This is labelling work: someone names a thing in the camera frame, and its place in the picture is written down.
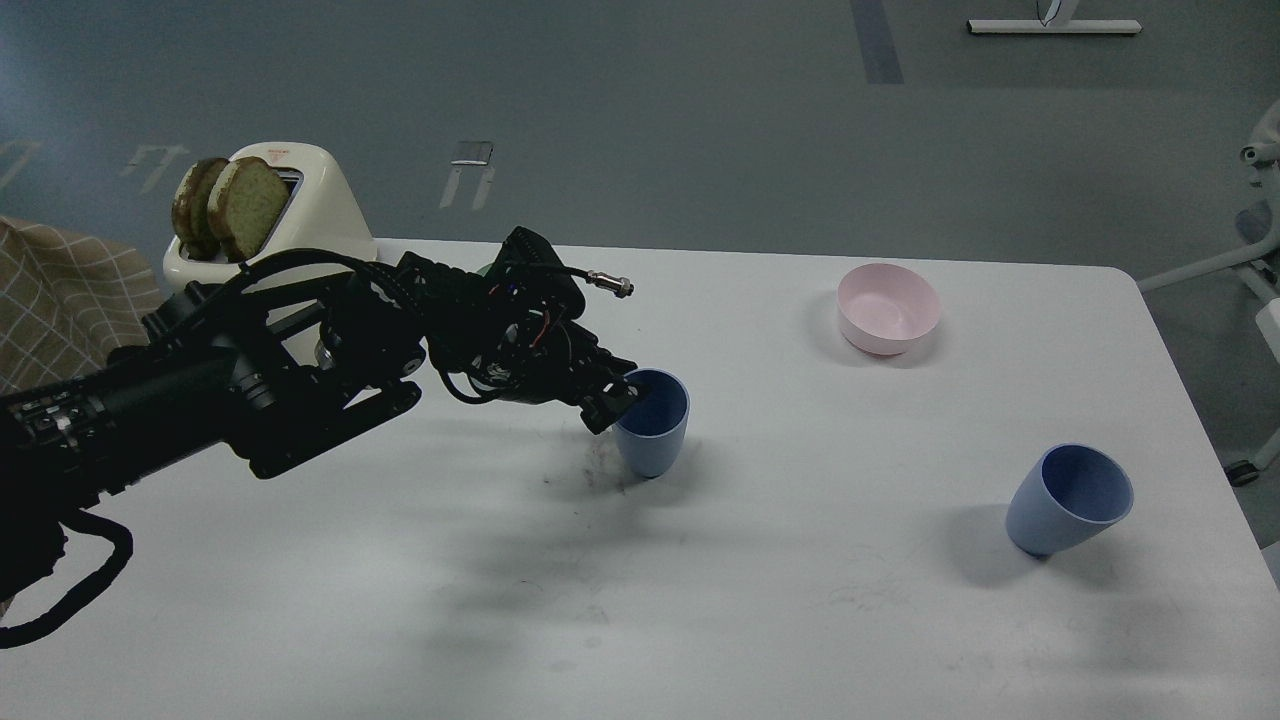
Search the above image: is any toast slice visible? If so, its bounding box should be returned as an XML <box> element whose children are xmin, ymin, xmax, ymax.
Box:
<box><xmin>170</xmin><ymin>158</ymin><xmax>229</xmax><ymax>261</ymax></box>
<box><xmin>206</xmin><ymin>156</ymin><xmax>291</xmax><ymax>263</ymax></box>

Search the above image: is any checkered beige cloth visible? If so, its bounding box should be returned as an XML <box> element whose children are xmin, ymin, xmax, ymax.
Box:
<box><xmin>1</xmin><ymin>217</ymin><xmax>165</xmax><ymax>395</ymax></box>

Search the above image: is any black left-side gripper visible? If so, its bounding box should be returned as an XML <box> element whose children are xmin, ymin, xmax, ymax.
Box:
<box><xmin>431</xmin><ymin>227</ymin><xmax>641</xmax><ymax>436</ymax></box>

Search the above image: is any white chair frame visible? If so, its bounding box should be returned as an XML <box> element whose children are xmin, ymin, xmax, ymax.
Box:
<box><xmin>1137</xmin><ymin>100</ymin><xmax>1280</xmax><ymax>488</ymax></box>

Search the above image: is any blue cup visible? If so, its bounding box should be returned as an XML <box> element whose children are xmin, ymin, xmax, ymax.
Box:
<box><xmin>613</xmin><ymin>368</ymin><xmax>691</xmax><ymax>479</ymax></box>
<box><xmin>1005</xmin><ymin>445</ymin><xmax>1135</xmax><ymax>557</ymax></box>

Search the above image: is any rear toast slice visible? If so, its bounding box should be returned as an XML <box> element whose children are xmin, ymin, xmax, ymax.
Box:
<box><xmin>170</xmin><ymin>158</ymin><xmax>229</xmax><ymax>261</ymax></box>

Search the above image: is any front toast slice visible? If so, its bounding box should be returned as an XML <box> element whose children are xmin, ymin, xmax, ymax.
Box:
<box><xmin>206</xmin><ymin>156</ymin><xmax>291</xmax><ymax>263</ymax></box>

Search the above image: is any white stand base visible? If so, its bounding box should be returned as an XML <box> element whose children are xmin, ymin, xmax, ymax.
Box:
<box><xmin>966</xmin><ymin>1</ymin><xmax>1143</xmax><ymax>37</ymax></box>

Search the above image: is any pink bowl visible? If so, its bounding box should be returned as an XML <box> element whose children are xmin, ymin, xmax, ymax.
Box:
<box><xmin>836</xmin><ymin>263</ymin><xmax>942</xmax><ymax>356</ymax></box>

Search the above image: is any cream white toaster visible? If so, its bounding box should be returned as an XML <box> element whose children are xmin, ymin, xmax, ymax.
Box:
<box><xmin>163</xmin><ymin>141</ymin><xmax>378</xmax><ymax>290</ymax></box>

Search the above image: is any black left-side robot arm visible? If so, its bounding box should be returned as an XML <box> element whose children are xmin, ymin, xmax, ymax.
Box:
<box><xmin>1</xmin><ymin>227</ymin><xmax>649</xmax><ymax>650</ymax></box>

